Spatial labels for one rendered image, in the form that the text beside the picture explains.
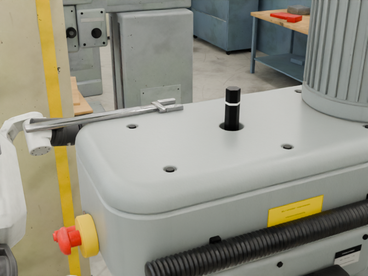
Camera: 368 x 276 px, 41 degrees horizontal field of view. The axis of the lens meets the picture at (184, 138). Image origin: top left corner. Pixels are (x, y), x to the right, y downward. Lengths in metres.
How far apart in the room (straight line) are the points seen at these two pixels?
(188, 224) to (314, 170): 0.19
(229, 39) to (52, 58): 5.94
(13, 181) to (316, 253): 0.69
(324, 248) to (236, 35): 7.48
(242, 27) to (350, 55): 7.47
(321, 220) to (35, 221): 2.20
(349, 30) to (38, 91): 1.88
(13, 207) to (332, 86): 0.71
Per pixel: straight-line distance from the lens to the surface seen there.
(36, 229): 2.78
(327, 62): 0.77
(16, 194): 1.15
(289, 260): 0.75
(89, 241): 0.69
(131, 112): 0.76
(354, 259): 0.85
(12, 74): 2.40
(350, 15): 0.75
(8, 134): 1.54
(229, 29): 8.09
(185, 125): 0.73
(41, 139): 1.47
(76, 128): 1.53
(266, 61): 7.14
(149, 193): 0.57
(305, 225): 0.67
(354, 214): 0.71
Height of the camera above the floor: 2.18
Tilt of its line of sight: 25 degrees down
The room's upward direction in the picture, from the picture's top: straight up
